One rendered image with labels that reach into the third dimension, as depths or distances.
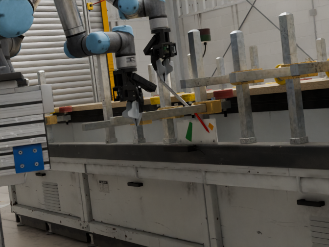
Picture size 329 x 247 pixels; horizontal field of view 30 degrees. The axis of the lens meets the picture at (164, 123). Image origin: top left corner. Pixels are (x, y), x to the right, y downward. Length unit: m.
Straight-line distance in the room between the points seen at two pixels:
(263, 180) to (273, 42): 9.12
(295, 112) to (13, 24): 0.95
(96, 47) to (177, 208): 1.27
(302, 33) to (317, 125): 8.66
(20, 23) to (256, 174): 1.03
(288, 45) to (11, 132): 0.94
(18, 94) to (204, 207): 1.27
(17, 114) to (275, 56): 9.58
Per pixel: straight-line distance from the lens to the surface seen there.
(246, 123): 2.28
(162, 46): 2.50
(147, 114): 2.26
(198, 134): 2.49
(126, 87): 2.20
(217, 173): 2.49
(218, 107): 2.42
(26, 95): 1.95
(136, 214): 3.50
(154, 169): 2.84
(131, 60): 2.21
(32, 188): 4.77
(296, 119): 2.10
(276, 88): 2.39
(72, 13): 2.23
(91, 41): 2.15
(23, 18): 1.89
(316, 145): 2.04
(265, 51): 11.47
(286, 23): 2.10
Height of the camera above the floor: 0.93
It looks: 3 degrees down
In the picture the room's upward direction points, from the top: 7 degrees counter-clockwise
